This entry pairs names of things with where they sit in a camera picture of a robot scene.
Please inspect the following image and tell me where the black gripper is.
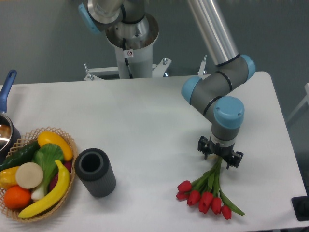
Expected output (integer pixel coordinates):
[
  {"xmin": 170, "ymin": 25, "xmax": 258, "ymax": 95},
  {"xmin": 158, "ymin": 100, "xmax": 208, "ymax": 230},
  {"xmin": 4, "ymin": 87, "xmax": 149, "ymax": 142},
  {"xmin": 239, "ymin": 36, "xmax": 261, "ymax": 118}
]
[{"xmin": 197, "ymin": 136, "xmax": 243, "ymax": 169}]

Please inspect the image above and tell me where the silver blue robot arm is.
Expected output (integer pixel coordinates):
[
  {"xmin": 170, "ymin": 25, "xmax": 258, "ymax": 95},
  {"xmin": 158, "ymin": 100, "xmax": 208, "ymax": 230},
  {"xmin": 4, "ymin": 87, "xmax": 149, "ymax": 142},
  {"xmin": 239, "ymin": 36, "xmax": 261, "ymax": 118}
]
[{"xmin": 78, "ymin": 0, "xmax": 255, "ymax": 167}]

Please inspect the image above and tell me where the red tulip bouquet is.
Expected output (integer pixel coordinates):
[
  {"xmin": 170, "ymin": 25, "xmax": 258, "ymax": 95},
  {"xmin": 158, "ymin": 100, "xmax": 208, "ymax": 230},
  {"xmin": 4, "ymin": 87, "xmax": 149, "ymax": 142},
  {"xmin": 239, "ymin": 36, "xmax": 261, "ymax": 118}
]
[{"xmin": 176, "ymin": 158, "xmax": 245, "ymax": 220}]

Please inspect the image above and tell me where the black device at edge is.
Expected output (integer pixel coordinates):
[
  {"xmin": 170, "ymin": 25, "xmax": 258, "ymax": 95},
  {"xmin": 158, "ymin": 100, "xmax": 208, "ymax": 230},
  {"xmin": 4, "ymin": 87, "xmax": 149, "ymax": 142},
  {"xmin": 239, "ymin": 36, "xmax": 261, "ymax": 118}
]
[{"xmin": 291, "ymin": 196, "xmax": 309, "ymax": 221}]

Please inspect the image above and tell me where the dark grey ribbed vase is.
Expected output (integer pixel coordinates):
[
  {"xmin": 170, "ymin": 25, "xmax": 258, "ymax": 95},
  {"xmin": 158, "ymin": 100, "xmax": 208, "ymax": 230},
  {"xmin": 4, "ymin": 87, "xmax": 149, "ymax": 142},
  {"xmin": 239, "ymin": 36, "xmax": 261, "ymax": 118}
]
[{"xmin": 74, "ymin": 148, "xmax": 116, "ymax": 198}]

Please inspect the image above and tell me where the purple red vegetable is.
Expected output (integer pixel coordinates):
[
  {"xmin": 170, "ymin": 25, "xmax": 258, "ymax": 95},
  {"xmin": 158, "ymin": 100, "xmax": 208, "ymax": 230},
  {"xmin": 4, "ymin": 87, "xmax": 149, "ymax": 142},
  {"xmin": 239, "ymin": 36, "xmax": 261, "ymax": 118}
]
[{"xmin": 49, "ymin": 161, "xmax": 72, "ymax": 192}]

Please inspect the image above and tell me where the yellow banana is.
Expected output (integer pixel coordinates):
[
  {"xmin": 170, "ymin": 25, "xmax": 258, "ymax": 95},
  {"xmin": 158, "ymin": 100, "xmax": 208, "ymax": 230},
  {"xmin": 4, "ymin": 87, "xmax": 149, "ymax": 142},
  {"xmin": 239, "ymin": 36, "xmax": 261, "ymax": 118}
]
[{"xmin": 18, "ymin": 160, "xmax": 70, "ymax": 219}]

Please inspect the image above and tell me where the green bok choy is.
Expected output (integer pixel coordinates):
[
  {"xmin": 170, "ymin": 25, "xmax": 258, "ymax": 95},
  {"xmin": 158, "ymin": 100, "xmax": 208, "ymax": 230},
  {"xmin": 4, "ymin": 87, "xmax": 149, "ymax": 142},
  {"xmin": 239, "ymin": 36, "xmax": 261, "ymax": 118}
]
[{"xmin": 31, "ymin": 144, "xmax": 64, "ymax": 202}]

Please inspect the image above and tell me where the yellow squash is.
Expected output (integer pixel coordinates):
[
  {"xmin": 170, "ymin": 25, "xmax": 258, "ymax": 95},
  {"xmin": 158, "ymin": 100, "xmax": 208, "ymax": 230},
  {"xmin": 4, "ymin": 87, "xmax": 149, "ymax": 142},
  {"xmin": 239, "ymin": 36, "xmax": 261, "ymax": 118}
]
[{"xmin": 37, "ymin": 131, "xmax": 73, "ymax": 161}]

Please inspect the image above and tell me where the beige round disc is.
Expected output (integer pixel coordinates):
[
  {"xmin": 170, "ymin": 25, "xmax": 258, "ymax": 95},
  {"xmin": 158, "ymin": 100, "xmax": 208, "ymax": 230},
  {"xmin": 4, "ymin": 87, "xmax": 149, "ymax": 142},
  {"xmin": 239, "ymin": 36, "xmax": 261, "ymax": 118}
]
[{"xmin": 15, "ymin": 162, "xmax": 43, "ymax": 189}]

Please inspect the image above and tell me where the green cucumber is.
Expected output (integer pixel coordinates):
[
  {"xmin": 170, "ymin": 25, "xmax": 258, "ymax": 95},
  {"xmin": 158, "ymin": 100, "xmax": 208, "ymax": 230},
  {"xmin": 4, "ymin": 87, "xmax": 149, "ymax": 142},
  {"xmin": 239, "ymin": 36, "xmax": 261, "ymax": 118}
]
[{"xmin": 0, "ymin": 141, "xmax": 40, "ymax": 171}]

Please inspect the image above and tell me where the woven wicker basket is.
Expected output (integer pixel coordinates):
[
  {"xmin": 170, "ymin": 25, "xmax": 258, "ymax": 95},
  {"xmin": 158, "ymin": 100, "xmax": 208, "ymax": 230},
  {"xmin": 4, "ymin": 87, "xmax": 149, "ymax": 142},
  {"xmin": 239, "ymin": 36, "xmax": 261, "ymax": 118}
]
[{"xmin": 0, "ymin": 127, "xmax": 77, "ymax": 223}]

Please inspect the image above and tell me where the orange fruit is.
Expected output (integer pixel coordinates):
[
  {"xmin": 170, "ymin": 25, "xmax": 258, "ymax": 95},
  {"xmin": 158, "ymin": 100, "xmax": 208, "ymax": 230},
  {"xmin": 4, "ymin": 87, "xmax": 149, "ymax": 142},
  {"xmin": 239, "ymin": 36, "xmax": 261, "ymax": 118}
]
[{"xmin": 3, "ymin": 186, "xmax": 31, "ymax": 209}]

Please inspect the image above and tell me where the yellow bell pepper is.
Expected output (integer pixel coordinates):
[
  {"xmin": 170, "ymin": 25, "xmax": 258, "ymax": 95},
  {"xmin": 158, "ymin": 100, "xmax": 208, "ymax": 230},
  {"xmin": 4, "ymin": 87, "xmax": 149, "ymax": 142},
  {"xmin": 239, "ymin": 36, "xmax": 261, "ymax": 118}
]
[{"xmin": 0, "ymin": 166, "xmax": 19, "ymax": 189}]

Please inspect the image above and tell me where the white frame at right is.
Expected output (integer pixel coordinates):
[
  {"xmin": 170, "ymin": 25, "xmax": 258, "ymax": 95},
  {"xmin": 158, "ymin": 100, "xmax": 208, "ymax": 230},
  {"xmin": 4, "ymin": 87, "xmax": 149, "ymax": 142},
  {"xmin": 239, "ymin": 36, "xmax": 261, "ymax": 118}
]
[{"xmin": 286, "ymin": 83, "xmax": 309, "ymax": 125}]

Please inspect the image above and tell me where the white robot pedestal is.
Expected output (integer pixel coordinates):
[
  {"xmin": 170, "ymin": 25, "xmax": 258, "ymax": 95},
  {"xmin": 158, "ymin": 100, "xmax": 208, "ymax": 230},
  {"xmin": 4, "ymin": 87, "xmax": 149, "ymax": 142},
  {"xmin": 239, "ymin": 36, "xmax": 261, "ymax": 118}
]
[{"xmin": 84, "ymin": 12, "xmax": 208, "ymax": 82}]

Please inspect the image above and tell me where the blue handled saucepan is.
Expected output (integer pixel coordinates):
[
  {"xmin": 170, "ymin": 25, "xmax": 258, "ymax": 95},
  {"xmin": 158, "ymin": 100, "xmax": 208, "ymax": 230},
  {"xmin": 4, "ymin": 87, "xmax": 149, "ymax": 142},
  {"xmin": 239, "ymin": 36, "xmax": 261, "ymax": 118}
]
[{"xmin": 0, "ymin": 70, "xmax": 21, "ymax": 164}]

